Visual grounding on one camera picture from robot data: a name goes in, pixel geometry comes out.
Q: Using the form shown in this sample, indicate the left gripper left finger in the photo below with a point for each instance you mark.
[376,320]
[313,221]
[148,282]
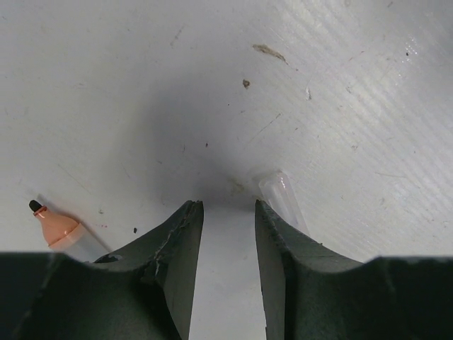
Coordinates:
[143,290]

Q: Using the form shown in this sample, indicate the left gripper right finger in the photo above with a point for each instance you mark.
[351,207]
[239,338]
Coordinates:
[311,292]

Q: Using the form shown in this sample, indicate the clear pen cap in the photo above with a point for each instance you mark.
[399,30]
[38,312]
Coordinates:
[277,192]

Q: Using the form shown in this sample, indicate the orange tip marker pen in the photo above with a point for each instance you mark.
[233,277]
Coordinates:
[67,235]

